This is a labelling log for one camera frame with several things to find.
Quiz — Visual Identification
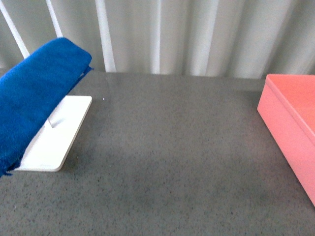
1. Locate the blue microfiber cloth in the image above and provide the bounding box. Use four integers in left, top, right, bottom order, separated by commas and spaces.
0, 37, 92, 176

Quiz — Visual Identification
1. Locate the pink plastic box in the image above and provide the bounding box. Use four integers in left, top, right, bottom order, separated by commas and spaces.
257, 74, 315, 202

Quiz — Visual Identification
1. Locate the white towel rack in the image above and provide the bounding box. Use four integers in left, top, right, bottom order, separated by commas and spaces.
16, 95, 92, 172

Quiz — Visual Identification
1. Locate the white pleated curtain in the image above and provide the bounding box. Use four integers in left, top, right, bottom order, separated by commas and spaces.
0, 0, 315, 79

